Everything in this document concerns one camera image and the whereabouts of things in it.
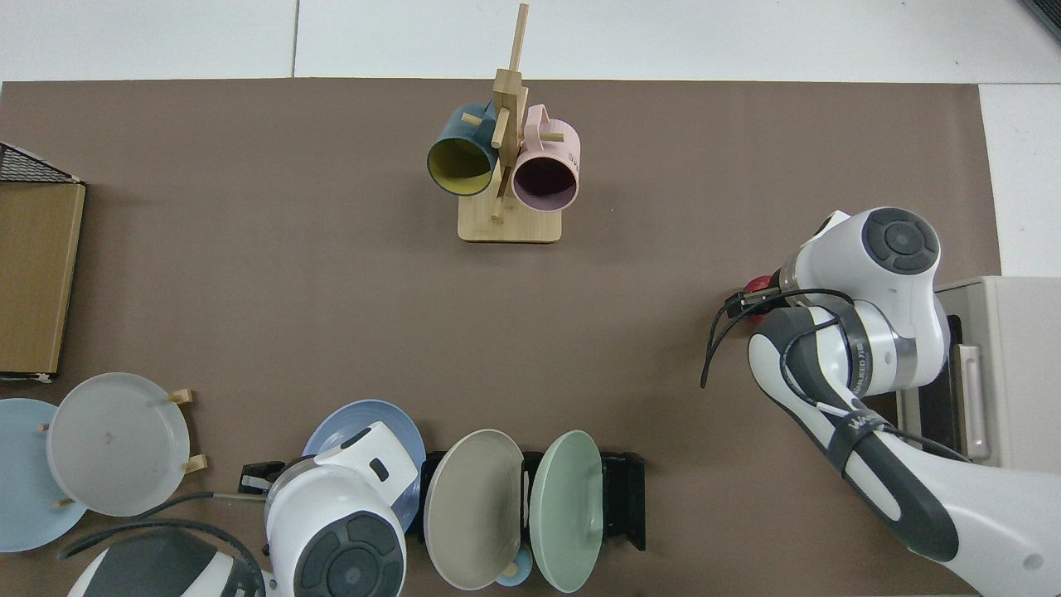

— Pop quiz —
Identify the wooden plate rack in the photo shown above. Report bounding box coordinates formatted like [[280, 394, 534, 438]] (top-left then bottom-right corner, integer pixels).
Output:
[[39, 388, 209, 509]]

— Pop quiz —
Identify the wooden mug stand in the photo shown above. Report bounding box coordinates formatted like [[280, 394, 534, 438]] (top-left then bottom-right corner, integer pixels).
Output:
[[458, 3, 564, 245]]

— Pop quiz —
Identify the brown table cloth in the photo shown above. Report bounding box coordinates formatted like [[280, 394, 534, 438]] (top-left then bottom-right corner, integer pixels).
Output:
[[0, 79, 1003, 597]]

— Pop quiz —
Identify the wire basket with wooden floor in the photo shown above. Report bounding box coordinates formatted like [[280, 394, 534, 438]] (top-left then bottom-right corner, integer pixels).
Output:
[[0, 141, 87, 383]]

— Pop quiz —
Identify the pale toaster oven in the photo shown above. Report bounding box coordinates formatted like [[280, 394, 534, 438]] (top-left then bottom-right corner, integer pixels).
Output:
[[895, 276, 1061, 475]]

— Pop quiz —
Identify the dark teal mug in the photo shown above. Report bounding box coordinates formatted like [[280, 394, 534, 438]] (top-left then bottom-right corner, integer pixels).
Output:
[[427, 102, 499, 197]]

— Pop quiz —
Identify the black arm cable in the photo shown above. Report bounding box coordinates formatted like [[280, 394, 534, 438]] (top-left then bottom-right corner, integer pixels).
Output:
[[700, 287, 972, 464], [56, 491, 268, 566]]

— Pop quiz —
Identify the black dish rack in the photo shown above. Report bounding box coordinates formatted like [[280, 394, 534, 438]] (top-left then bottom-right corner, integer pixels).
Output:
[[413, 450, 647, 553]]

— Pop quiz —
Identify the pale green plate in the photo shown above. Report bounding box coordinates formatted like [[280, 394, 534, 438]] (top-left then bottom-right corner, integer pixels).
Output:
[[530, 430, 605, 595]]

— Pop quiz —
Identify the light blue plate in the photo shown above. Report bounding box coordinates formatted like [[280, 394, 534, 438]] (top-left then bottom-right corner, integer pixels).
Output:
[[0, 398, 89, 553]]

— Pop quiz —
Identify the small blue round thing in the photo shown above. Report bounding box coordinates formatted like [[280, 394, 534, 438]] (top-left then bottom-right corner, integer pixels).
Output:
[[495, 547, 535, 589]]

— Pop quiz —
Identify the pink mug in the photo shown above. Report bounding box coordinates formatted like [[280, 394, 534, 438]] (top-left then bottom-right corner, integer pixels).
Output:
[[511, 104, 582, 213]]

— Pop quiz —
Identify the pale grey plate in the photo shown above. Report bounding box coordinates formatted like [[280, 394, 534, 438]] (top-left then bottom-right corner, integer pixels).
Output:
[[47, 372, 191, 517]]

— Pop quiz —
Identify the beige plate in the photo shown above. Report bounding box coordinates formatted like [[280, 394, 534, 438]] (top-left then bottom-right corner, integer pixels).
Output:
[[423, 429, 526, 591]]

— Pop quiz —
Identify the dark grey flat object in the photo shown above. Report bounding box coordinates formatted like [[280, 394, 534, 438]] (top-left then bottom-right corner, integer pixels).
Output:
[[1018, 0, 1061, 44]]

